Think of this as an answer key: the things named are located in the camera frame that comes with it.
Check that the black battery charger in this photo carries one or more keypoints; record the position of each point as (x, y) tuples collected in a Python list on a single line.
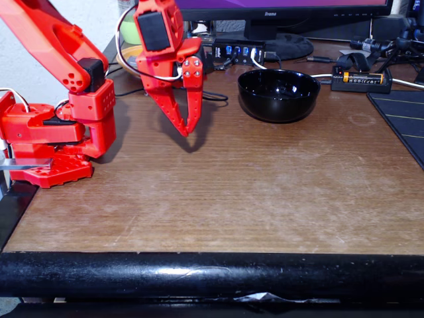
[(357, 86)]

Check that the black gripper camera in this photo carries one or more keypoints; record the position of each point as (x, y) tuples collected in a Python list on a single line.
[(207, 63)]

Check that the yellow and black battery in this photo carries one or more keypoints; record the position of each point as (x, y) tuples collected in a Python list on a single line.
[(364, 77)]

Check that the black computer monitor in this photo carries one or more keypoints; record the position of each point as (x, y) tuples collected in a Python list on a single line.
[(298, 10)]

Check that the black padded table edge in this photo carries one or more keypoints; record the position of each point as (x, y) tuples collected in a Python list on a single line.
[(212, 275)]

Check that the black mat with yellow lines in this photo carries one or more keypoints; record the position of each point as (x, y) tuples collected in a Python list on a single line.
[(404, 119)]

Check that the black tripod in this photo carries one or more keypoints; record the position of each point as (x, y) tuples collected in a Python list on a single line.
[(405, 43)]

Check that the torn silver tape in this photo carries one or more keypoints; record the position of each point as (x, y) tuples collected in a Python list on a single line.
[(258, 295)]

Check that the black glossy bowl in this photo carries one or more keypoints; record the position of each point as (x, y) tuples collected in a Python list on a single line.
[(278, 106)]

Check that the orange ceramic dish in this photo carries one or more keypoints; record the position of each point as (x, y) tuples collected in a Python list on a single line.
[(130, 56)]

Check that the black usb hub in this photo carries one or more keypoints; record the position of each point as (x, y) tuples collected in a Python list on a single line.
[(246, 58)]

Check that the black speaker box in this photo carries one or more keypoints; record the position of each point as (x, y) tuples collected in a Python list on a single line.
[(387, 28)]

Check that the black flashlight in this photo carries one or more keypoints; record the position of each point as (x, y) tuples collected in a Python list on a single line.
[(367, 44)]

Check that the silver metal clamp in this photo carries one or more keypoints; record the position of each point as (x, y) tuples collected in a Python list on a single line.
[(26, 164)]

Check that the green plastic cup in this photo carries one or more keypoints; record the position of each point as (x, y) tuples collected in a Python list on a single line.
[(129, 30)]

